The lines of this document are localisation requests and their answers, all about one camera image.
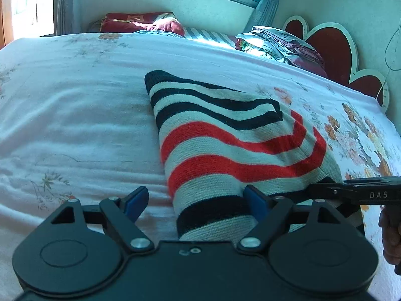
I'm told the striped knit sweater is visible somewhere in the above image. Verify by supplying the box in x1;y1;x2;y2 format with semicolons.
145;70;343;243

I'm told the person's right hand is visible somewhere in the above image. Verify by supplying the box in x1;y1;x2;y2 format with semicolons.
379;207;401;265

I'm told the floral white bed sheet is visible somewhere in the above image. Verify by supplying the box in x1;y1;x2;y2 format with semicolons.
1;33;400;300

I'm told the red heart-shaped headboard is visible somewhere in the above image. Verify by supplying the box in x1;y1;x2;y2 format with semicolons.
283;16;389;113

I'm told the folded quilt stack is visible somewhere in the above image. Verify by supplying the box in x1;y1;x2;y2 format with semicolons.
236;26;328;78

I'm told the striped mattress cover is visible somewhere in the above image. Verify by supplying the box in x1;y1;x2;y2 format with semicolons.
183;27;237;49

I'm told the red gold pillow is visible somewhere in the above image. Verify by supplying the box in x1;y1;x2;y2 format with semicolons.
100;12;185;37

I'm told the right teal curtain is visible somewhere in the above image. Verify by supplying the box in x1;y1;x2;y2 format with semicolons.
244;0;279;32

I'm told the teal curtain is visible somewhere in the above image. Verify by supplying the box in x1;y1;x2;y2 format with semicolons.
244;0;279;32
53;0;81;36

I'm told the wooden wardrobe door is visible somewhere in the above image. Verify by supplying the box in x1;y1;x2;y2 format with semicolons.
0;0;14;48

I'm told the left teal curtain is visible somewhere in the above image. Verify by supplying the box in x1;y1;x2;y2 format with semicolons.
53;0;81;36

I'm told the white charging cable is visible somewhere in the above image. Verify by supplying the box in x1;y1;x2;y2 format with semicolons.
375;15;401;101

